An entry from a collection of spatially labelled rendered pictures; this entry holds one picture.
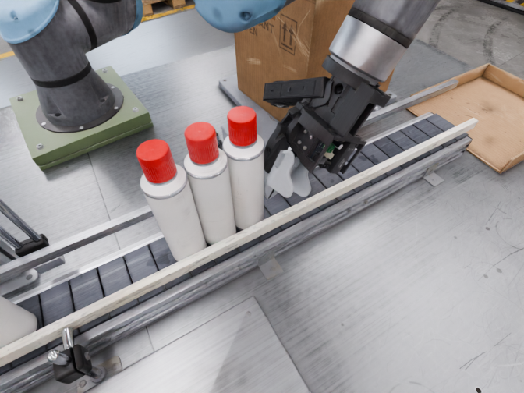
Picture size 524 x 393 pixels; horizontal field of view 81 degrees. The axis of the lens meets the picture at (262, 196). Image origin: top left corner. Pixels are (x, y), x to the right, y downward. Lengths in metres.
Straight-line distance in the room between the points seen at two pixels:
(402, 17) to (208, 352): 0.42
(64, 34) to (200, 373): 0.62
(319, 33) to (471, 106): 0.51
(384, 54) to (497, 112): 0.64
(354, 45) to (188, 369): 0.41
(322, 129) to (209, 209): 0.17
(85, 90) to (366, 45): 0.58
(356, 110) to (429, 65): 0.75
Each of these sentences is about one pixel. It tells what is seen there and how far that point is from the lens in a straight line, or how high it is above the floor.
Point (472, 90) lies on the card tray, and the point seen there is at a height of 0.83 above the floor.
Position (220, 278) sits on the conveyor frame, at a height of 0.85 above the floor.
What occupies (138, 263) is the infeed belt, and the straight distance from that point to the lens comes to 0.50.
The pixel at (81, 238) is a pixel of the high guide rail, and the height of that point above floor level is 0.96.
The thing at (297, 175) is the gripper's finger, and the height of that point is 0.96.
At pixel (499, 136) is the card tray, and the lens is 0.89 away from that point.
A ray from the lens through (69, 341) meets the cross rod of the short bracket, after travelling 0.45.
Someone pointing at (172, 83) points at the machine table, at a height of 0.83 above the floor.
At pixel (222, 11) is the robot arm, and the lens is 0.28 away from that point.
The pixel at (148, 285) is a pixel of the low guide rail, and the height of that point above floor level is 0.91.
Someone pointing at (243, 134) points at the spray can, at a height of 1.07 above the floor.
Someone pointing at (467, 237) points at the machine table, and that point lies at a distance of 0.65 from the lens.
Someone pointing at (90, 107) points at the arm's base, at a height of 0.90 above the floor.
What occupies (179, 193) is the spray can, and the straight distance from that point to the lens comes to 0.35.
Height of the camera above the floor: 1.29
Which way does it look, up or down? 51 degrees down
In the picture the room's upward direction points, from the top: straight up
